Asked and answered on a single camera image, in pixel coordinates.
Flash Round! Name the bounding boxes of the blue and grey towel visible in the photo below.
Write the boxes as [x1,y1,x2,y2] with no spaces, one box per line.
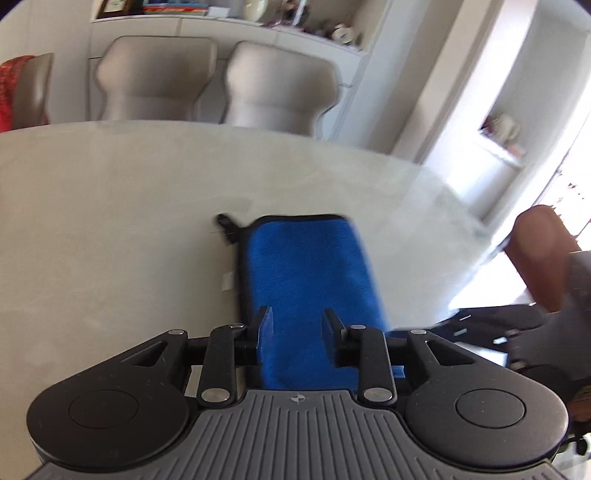
[215,214,390,391]

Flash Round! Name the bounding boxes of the brown chair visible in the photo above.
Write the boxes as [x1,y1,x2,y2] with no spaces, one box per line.
[504,205,581,313]

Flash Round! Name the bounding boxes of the beige chair right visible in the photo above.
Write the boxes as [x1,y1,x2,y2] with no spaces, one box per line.
[222,41,339,139]

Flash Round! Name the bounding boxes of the beige chair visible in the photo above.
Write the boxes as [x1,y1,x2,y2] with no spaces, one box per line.
[95,35,217,121]
[222,41,339,139]

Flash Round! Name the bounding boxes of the beige chair left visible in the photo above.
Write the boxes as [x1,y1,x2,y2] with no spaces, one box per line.
[95,35,217,121]

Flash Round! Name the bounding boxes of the white ceramic ornament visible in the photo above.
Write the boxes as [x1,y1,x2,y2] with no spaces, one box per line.
[331,23,355,45]

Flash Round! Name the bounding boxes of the stack of books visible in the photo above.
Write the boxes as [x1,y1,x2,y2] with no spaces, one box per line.
[142,0,209,16]

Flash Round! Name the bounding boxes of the chair with red cloth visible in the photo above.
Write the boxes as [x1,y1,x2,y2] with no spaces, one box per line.
[1,53,54,133]

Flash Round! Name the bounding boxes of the framed picture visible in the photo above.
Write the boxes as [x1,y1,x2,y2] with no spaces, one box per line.
[99,0,133,16]

